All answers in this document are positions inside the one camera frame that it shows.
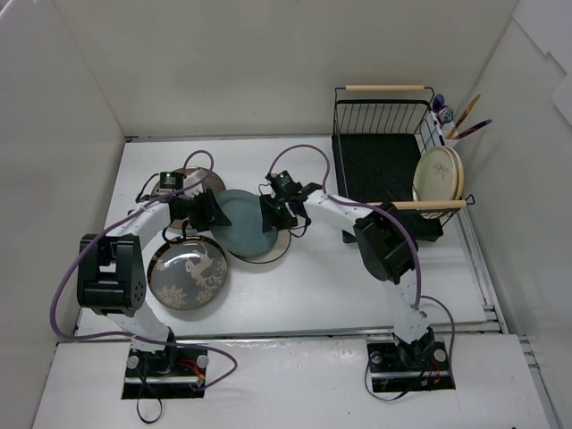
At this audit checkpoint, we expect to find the cream and yellow plate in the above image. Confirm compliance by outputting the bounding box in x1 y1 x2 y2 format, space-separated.
445 147 465 200

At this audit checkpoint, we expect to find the white utensil holder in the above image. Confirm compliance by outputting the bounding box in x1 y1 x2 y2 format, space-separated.
437 121 459 149

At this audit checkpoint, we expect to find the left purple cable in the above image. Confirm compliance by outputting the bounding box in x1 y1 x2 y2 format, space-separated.
48 150 239 388

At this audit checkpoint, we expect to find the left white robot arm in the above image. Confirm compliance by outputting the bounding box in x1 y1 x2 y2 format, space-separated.
76 172 231 375

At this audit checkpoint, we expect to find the blue patterned utensil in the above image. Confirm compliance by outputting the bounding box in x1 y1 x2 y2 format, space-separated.
432 93 454 125

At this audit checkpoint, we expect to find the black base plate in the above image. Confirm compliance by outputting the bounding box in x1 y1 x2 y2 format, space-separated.
366 338 456 400
122 348 209 400

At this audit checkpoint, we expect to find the purple utensil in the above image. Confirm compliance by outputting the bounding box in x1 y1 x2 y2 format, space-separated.
453 119 492 139

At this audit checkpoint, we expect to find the pale green plate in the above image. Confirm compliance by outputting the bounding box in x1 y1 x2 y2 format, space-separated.
412 146 457 201

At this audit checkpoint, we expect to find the cream tree pattern plate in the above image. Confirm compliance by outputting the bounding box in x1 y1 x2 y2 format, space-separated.
231 230 291 265

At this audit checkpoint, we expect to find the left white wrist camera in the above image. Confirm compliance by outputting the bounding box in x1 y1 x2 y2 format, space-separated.
183 168 205 198

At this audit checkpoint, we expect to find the brown speckled plate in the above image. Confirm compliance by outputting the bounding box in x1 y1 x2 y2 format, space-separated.
150 166 226 231

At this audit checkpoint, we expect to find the blue-grey ceramic plate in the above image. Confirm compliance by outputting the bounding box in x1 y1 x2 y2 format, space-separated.
210 189 278 258

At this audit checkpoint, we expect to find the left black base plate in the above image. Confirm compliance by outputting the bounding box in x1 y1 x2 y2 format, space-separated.
122 348 209 400

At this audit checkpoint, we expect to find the grey reindeer plate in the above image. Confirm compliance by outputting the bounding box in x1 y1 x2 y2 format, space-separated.
147 237 229 311

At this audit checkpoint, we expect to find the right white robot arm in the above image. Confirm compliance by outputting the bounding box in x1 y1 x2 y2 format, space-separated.
259 171 434 369

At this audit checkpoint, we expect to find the black wire dish rack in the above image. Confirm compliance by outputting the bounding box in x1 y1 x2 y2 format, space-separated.
332 85 466 242

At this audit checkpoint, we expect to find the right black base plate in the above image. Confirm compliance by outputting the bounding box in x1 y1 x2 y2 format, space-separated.
366 338 456 400

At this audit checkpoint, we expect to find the purple cable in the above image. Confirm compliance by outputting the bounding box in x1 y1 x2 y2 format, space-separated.
48 150 239 388
267 145 458 394

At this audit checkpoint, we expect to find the black striped plate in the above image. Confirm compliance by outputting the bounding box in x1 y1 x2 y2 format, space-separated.
157 235 220 254

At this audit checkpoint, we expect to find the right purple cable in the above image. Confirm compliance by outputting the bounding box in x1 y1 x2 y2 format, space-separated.
267 145 458 394

